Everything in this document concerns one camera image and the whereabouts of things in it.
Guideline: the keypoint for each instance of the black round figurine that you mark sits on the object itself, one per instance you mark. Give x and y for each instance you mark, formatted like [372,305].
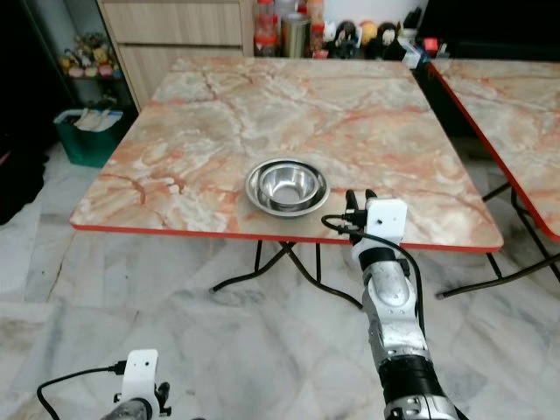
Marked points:
[388,37]
[341,37]

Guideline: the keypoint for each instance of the marble top folding table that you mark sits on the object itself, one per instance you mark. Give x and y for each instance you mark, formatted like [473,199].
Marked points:
[516,105]
[280,109]

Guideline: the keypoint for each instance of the steel flask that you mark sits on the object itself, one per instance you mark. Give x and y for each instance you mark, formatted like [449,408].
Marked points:
[296,37]

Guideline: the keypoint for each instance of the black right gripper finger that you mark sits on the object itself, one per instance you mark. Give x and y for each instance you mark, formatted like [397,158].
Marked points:
[351,210]
[368,197]

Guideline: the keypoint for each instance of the small red box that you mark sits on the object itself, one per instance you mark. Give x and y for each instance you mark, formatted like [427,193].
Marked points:
[430,44]

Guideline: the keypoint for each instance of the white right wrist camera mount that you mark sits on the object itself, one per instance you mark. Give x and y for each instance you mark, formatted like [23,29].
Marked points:
[385,219]

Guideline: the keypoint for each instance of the light wooden cabinet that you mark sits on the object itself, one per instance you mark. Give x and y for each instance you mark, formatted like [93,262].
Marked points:
[184,35]

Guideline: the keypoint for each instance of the orange filled bottle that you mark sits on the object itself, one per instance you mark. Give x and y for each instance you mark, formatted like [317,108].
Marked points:
[316,19]

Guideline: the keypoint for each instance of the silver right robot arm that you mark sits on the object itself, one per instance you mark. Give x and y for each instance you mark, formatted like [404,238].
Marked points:
[394,306]

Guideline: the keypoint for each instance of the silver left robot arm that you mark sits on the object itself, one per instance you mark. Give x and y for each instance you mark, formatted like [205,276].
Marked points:
[140,414]

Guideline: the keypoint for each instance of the green plastic bin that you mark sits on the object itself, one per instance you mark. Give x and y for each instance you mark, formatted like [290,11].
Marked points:
[87,150]

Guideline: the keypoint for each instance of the round steel bowl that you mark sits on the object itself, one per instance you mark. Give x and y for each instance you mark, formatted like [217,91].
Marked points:
[287,185]

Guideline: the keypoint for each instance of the black television screen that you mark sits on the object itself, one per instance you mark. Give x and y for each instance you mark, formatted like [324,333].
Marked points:
[490,26]

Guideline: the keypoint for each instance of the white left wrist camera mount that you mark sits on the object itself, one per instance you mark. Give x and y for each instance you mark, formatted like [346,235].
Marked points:
[142,374]

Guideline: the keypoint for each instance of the black shelf rack with toys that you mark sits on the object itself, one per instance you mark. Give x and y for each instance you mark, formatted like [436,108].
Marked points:
[87,57]

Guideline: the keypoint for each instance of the yellow head figurine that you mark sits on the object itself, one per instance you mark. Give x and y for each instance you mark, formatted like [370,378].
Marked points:
[365,33]

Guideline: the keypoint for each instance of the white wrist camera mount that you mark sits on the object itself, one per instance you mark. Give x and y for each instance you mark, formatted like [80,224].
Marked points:
[142,374]
[385,219]

